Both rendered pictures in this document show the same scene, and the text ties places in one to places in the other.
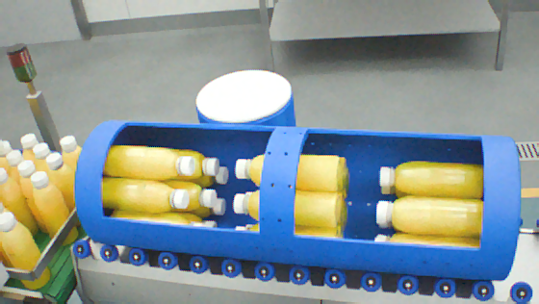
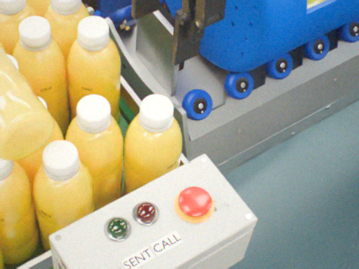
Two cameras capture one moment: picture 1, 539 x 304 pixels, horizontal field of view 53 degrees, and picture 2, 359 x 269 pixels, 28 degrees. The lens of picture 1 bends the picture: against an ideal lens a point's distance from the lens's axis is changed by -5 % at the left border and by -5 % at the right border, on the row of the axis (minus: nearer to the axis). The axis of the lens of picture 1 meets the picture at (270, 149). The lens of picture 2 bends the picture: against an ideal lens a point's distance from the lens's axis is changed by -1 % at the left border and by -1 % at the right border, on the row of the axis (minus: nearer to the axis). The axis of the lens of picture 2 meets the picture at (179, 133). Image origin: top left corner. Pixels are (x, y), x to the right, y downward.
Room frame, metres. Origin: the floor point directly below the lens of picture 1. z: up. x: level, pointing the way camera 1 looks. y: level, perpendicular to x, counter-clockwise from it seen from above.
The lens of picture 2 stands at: (0.64, 1.03, 1.77)
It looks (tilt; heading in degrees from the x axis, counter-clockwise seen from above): 55 degrees down; 301
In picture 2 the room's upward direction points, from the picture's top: 8 degrees clockwise
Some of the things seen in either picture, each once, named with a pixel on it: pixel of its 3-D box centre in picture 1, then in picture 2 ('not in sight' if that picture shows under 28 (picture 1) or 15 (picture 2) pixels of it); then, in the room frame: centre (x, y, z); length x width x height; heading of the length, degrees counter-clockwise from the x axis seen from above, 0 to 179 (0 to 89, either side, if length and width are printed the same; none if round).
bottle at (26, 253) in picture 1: (22, 252); (152, 159); (0.93, 0.61, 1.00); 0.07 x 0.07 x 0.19
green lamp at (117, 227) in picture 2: not in sight; (117, 227); (0.87, 0.76, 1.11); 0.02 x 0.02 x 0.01
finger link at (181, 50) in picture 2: not in sight; (187, 33); (0.89, 0.62, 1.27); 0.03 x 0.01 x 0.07; 72
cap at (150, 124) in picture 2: (6, 220); (156, 111); (0.93, 0.61, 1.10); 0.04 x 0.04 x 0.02
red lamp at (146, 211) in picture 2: not in sight; (146, 211); (0.85, 0.72, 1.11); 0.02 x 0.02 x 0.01
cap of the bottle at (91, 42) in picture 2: (38, 178); (93, 31); (1.07, 0.56, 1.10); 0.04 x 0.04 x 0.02
